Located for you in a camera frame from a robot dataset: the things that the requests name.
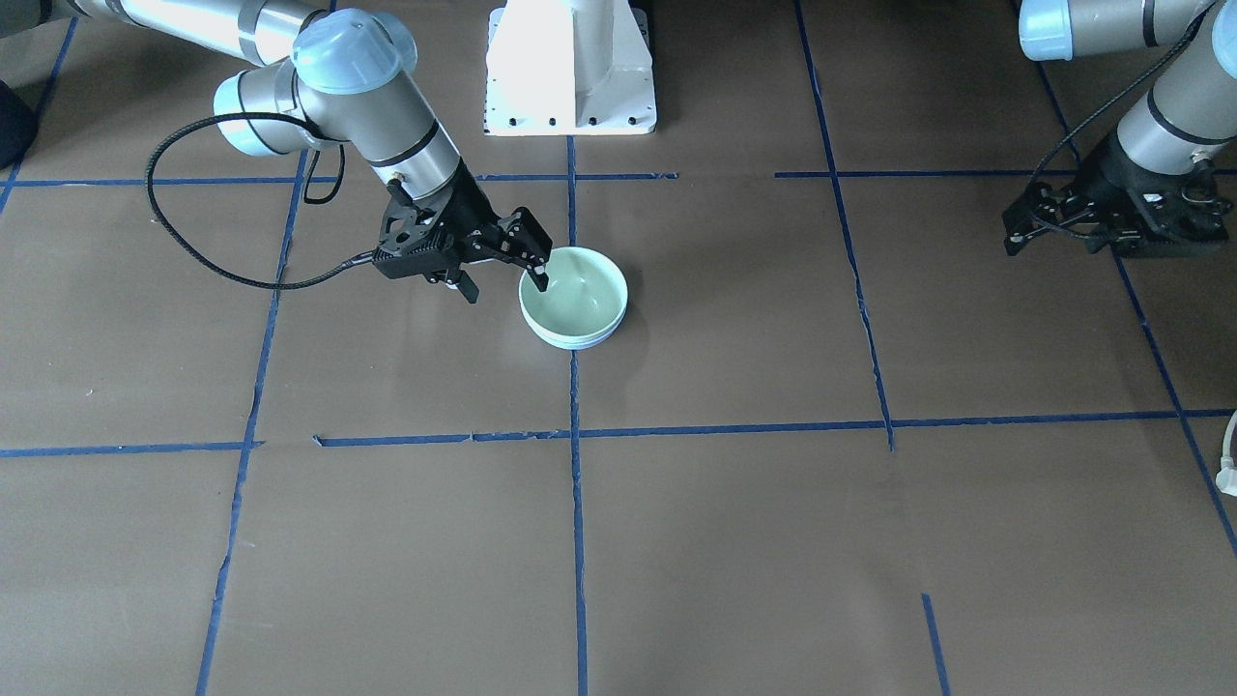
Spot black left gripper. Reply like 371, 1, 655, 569
1002, 135, 1235, 257

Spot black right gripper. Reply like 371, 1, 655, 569
374, 161, 553, 305

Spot green bowl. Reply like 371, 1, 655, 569
518, 246, 630, 335

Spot blue bowl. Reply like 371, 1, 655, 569
532, 325, 619, 351

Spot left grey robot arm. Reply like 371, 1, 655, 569
1002, 1, 1236, 257

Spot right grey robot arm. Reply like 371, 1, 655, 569
24, 1, 552, 303

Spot white mounting pole with base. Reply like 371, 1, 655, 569
482, 1, 658, 137

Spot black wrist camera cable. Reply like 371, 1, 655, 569
1024, 10, 1209, 244

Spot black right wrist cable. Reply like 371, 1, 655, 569
145, 112, 380, 291

